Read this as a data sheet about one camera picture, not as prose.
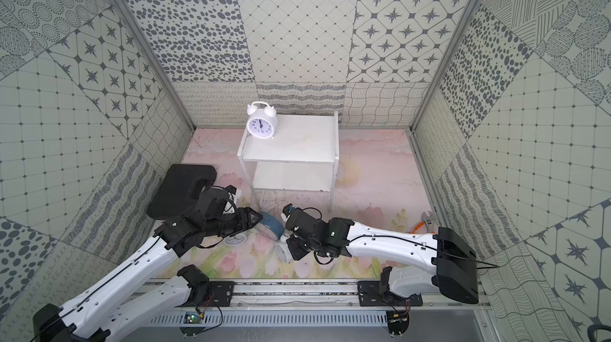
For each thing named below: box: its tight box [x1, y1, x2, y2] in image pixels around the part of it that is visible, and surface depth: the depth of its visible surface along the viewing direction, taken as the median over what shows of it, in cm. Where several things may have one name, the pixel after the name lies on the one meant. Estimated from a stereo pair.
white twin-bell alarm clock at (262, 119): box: [245, 101, 279, 140], surface depth 69 cm
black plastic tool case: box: [146, 163, 218, 221], surface depth 95 cm
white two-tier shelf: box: [237, 111, 340, 213], surface depth 73 cm
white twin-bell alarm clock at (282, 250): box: [275, 234, 293, 264], surface depth 78 cm
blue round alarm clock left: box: [254, 211, 285, 241], surface depth 80 cm
